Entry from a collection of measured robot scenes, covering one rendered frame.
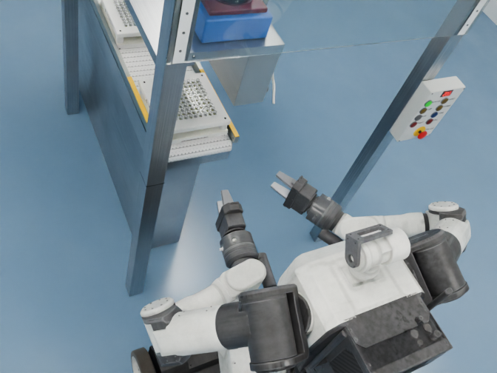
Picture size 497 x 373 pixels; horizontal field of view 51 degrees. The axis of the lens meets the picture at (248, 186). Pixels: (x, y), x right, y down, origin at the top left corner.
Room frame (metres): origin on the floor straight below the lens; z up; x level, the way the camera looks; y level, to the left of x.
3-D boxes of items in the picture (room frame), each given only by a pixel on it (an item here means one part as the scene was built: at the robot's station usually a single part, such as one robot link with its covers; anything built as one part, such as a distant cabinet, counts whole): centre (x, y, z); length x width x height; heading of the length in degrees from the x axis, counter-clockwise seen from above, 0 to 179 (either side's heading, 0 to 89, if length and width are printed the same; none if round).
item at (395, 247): (0.64, -0.28, 1.34); 0.10 x 0.07 x 0.09; 133
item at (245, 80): (1.31, 0.17, 1.15); 0.22 x 0.11 x 0.20; 42
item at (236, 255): (0.71, -0.09, 0.98); 0.11 x 0.11 x 0.11; 34
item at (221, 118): (1.28, 0.31, 0.90); 0.25 x 0.24 x 0.02; 132
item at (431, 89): (1.65, -0.51, 0.98); 0.17 x 0.06 x 0.26; 132
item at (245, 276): (0.65, -0.07, 1.00); 0.13 x 0.07 x 0.09; 144
